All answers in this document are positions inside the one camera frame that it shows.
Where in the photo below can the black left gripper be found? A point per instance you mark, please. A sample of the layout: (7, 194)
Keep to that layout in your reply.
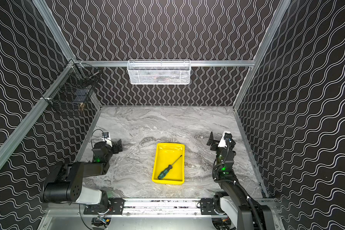
(115, 146)

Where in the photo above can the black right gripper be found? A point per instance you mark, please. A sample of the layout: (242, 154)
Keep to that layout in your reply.
(214, 143)

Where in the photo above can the green black screwdriver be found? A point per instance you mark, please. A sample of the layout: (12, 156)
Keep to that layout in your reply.
(166, 170)

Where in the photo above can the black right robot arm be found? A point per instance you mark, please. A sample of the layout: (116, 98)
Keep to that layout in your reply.
(243, 211)

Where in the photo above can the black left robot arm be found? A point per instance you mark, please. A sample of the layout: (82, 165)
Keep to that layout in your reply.
(64, 184)

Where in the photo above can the yellow plastic bin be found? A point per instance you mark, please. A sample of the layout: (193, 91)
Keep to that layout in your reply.
(166, 154)

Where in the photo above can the aluminium back crossbar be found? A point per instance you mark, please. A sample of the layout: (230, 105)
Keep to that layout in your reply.
(153, 63)

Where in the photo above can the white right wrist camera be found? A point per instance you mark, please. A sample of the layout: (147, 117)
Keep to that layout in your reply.
(226, 135)

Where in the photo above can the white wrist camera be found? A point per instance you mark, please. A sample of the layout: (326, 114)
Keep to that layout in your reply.
(226, 135)
(106, 138)

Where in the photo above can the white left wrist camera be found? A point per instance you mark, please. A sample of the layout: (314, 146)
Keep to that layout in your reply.
(106, 138)

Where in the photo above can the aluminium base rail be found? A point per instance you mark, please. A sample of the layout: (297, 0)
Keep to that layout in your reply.
(158, 207)

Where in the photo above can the black wire basket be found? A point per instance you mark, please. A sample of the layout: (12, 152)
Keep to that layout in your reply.
(72, 96)

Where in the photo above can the white wire mesh basket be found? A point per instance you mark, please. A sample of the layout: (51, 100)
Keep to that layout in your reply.
(159, 75)

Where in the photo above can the aluminium left side rail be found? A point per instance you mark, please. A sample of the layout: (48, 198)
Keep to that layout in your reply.
(20, 132)

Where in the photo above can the aluminium right frame post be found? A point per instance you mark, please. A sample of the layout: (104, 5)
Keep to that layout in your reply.
(269, 34)

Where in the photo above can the aluminium frame post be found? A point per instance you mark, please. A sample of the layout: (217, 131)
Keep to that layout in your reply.
(54, 28)
(269, 34)

